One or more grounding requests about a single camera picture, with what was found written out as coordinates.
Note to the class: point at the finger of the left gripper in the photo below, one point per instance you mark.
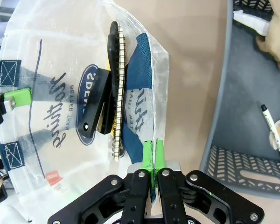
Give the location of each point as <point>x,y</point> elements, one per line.
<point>18,96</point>

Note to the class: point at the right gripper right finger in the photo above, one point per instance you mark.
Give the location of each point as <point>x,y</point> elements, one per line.
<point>175,198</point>

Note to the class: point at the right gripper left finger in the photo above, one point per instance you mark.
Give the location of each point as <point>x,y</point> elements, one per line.
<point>130,200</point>

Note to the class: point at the person's left hand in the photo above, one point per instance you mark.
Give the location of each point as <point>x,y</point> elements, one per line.
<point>277,37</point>

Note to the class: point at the black stapler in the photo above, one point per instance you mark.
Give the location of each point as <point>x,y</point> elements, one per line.
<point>95,100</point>

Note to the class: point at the spiral-bound notebook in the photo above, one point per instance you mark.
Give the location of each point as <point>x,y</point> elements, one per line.
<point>120,93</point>

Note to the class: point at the black rounded flat item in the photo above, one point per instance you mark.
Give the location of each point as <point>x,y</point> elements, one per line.
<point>112,44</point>

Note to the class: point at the black and white marker pen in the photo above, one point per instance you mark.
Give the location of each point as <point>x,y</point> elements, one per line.
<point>274,133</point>

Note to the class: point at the grey plastic basket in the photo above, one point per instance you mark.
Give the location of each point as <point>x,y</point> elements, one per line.
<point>242,93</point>

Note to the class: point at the white packaged item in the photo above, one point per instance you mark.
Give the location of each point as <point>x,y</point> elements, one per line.
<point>252,22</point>

